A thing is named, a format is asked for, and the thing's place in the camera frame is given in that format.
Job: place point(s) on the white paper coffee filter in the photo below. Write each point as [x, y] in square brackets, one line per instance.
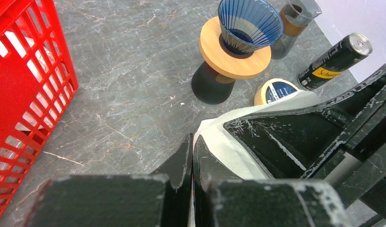
[220, 135]

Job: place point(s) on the red plastic shopping basket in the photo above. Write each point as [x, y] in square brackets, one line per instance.
[37, 83]

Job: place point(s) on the grey glass carafe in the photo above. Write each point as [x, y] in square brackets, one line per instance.
[296, 15]

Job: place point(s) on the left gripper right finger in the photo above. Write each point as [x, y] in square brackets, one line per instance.
[206, 167]

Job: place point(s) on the black drink can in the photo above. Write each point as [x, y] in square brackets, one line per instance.
[349, 51]

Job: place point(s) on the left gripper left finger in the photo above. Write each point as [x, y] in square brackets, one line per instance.
[177, 200]

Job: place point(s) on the blue glass dripper cone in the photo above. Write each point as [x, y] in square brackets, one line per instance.
[248, 25]

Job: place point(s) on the wooden dripper ring holder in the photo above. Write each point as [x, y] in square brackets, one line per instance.
[224, 62]

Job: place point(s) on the masking tape roll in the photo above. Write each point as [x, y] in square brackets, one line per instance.
[273, 90]

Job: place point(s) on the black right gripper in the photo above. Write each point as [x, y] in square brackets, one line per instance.
[294, 140]

